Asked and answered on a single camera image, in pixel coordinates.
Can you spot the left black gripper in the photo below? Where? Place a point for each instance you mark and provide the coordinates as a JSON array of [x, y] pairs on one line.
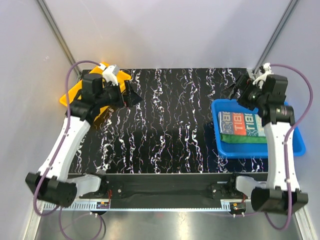
[[131, 97]]

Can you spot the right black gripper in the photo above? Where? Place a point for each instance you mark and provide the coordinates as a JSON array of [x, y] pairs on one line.
[[243, 85]]

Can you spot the white red printed towel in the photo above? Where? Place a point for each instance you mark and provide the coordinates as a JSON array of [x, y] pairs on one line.
[[240, 124]]

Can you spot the green microfibre towel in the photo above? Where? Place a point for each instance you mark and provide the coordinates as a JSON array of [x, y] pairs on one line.
[[242, 139]]

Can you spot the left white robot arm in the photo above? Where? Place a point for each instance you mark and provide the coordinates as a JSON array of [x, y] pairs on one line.
[[65, 140]]

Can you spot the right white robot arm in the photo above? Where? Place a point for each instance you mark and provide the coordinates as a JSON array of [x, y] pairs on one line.
[[277, 155]]

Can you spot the yellow plastic tray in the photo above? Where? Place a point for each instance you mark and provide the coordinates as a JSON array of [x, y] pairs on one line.
[[85, 96]]

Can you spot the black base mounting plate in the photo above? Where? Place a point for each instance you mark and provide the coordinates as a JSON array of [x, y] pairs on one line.
[[191, 192]]

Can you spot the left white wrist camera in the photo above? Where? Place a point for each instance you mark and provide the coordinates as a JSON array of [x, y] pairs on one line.
[[109, 73]]

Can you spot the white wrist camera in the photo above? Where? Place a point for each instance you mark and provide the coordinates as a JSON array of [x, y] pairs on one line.
[[263, 71], [109, 73]]

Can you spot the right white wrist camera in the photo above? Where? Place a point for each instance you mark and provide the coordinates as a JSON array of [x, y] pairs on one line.
[[263, 71]]

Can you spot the aluminium frame rail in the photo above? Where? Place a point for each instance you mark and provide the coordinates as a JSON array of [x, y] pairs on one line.
[[152, 192]]

